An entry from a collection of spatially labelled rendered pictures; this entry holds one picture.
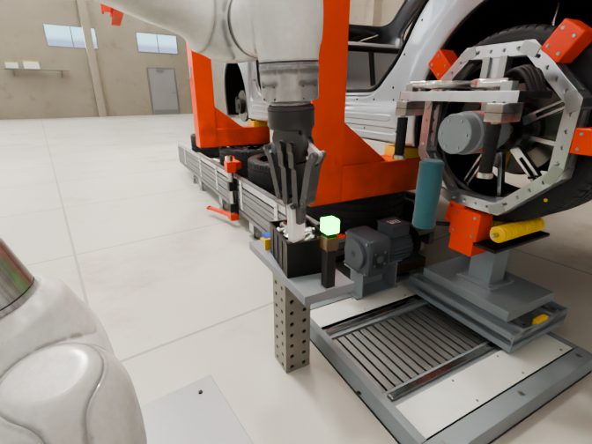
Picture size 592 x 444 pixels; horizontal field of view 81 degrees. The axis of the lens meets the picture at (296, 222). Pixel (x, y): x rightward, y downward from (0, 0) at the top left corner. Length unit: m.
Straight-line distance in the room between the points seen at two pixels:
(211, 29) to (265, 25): 0.12
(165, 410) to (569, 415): 1.25
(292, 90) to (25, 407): 0.49
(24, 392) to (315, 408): 0.95
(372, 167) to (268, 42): 1.15
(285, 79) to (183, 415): 0.62
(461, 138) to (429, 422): 0.86
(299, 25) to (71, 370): 0.51
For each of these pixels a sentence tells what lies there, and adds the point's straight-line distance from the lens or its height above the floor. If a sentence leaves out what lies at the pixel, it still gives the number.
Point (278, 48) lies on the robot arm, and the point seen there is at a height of 1.03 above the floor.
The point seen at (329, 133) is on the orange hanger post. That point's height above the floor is 0.82.
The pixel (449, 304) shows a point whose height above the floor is 0.14.
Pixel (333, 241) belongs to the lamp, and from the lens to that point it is 0.93.
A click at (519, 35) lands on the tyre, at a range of 1.44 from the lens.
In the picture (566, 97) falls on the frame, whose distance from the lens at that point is 1.25.
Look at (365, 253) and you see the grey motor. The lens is 1.48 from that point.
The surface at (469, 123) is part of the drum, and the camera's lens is 1.23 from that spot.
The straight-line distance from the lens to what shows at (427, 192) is 1.37.
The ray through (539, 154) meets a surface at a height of 0.77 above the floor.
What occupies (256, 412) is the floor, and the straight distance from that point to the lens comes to 1.29.
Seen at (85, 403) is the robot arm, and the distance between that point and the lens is 0.49.
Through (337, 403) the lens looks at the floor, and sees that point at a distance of 1.31.
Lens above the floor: 0.97
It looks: 20 degrees down
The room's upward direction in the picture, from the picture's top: straight up
